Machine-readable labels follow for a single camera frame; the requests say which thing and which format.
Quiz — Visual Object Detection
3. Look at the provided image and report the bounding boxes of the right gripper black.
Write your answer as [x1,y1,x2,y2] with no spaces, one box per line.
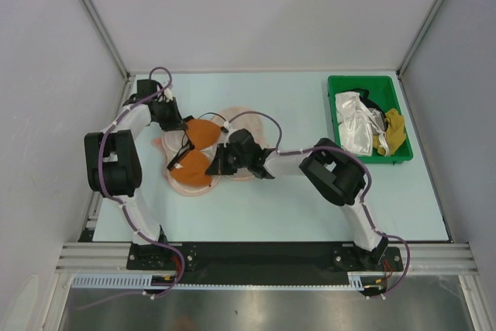
[207,143,251,174]

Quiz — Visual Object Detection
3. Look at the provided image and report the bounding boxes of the orange bra black straps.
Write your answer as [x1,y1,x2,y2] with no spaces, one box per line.
[166,112,228,187]

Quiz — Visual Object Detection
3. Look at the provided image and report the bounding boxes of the pink floral mesh laundry bag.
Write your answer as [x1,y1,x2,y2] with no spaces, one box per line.
[153,106,268,197]

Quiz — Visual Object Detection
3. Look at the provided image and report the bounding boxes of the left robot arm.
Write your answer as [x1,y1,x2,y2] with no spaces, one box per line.
[84,78,185,269]

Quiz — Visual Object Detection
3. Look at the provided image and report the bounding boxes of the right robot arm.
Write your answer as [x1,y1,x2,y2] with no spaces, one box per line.
[205,129,388,270]

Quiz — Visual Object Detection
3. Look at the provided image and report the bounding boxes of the white satin bra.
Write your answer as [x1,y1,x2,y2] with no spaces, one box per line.
[335,91,383,157]

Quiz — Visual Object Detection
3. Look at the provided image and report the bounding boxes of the grey black bra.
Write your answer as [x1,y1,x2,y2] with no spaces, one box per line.
[352,88,388,131]

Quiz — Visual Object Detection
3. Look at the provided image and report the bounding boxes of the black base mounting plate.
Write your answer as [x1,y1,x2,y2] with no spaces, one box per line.
[126,242,404,284]

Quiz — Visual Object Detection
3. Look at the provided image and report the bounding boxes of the mustard yellow garment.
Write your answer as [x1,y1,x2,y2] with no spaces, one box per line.
[373,109,407,157]

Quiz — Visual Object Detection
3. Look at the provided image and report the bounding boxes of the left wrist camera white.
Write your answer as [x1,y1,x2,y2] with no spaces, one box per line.
[163,88,174,102]

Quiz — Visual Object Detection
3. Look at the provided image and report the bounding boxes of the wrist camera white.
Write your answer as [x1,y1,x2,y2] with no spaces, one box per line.
[221,124,233,133]
[163,88,174,102]

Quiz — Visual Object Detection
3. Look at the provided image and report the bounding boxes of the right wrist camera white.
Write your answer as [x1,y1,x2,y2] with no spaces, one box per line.
[221,124,233,133]

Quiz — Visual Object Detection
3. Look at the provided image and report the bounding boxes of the left aluminium frame post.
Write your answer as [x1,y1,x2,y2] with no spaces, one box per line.
[78,0,129,80]

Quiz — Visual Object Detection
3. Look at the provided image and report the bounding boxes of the aluminium frame post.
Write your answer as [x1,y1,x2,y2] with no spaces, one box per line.
[396,0,446,80]
[78,0,129,80]

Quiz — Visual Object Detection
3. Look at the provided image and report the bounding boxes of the white slotted cable duct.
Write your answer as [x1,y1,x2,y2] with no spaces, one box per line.
[71,273,384,291]

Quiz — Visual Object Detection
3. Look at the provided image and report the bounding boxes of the aluminium front frame rail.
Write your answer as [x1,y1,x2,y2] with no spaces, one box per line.
[56,243,478,275]

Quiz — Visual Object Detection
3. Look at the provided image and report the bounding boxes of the right aluminium frame post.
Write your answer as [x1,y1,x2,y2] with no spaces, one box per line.
[396,0,446,80]

